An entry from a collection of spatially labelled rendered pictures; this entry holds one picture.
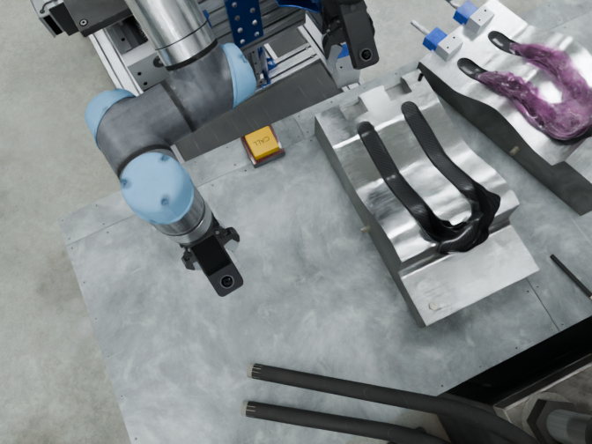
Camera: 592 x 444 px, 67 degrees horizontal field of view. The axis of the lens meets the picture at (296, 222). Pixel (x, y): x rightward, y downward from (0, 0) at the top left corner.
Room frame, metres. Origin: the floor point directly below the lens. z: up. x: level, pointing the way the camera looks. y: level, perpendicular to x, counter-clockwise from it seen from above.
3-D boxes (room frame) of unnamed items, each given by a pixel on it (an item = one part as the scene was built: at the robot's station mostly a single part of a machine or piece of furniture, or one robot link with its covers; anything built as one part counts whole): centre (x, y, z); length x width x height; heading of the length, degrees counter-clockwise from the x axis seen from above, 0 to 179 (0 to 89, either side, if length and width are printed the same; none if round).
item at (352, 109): (0.50, -0.16, 0.87); 0.05 x 0.05 x 0.04; 19
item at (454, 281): (0.30, -0.27, 0.87); 0.50 x 0.26 x 0.14; 19
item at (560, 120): (0.49, -0.58, 0.90); 0.26 x 0.18 x 0.08; 36
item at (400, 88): (0.54, -0.26, 0.87); 0.05 x 0.05 x 0.04; 19
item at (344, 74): (0.61, -0.14, 0.93); 0.13 x 0.05 x 0.05; 12
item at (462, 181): (0.32, -0.28, 0.92); 0.35 x 0.16 x 0.09; 19
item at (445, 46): (0.68, -0.38, 0.86); 0.13 x 0.05 x 0.05; 36
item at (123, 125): (0.30, 0.19, 1.25); 0.11 x 0.11 x 0.08; 28
